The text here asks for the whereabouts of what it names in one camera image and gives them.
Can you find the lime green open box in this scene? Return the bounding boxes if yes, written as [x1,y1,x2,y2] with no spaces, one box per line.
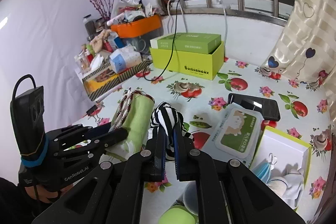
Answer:
[150,40,224,80]

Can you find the orange storage box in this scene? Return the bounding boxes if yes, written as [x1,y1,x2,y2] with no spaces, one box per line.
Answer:
[110,14,162,39]

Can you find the lime green round lid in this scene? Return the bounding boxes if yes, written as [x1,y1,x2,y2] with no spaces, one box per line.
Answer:
[158,207,197,224]

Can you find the white charging cable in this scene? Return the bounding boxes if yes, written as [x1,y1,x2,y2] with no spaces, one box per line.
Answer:
[216,0,228,44]

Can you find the dark lidded jar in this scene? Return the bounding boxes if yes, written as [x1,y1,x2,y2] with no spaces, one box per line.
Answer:
[83,14,97,41]

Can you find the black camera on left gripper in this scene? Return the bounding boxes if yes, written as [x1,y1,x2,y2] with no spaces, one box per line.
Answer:
[10,75,48,168]

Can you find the striped tray box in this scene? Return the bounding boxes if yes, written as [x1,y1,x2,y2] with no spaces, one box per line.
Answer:
[82,60,152,101]

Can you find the black white striped sock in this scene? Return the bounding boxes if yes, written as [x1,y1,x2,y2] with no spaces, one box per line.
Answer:
[147,102,194,161]

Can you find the clear plastic round container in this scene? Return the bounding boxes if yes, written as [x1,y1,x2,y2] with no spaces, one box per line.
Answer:
[182,181,198,215]

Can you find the person's left hand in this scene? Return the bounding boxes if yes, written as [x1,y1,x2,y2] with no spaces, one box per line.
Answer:
[25,184,74,203]

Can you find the white blue tissue pack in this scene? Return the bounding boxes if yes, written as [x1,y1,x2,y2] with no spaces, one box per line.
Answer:
[109,46,142,74]

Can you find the black smartphone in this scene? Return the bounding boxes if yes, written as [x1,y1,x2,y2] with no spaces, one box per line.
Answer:
[228,93,281,122]

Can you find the heart pattern curtain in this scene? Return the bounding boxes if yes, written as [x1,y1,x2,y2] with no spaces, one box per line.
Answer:
[260,0,335,121]

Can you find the beige striped sock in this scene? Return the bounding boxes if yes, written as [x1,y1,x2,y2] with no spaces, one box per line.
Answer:
[267,177,288,198]

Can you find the shallow lime box lid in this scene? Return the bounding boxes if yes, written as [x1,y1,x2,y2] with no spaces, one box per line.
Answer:
[249,125,313,212]

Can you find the green inner carton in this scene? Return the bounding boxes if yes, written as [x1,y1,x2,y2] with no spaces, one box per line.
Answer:
[151,32,222,54]

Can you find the wet wipes pack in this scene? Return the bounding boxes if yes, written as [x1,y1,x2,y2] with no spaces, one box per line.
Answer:
[201,103,263,166]

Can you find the green towel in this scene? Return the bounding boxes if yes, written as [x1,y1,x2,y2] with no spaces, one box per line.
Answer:
[105,89,155,161]

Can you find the blue face mask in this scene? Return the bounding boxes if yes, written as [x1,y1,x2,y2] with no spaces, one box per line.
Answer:
[252,153,277,184]

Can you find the floral tablecloth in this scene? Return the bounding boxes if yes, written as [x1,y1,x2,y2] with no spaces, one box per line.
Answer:
[80,59,333,223]

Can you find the black binder clip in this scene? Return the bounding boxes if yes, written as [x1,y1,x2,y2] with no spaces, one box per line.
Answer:
[86,105,105,118]

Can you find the black cable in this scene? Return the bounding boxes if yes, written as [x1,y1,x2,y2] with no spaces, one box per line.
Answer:
[142,0,185,82]

